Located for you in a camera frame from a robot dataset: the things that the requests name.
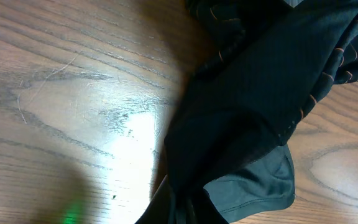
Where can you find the black printed cycling jersey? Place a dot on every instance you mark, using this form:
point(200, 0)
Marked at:
point(229, 135)

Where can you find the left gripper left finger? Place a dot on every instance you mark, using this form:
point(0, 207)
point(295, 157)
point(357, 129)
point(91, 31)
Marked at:
point(161, 209)

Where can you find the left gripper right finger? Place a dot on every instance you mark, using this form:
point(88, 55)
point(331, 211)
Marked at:
point(202, 210)

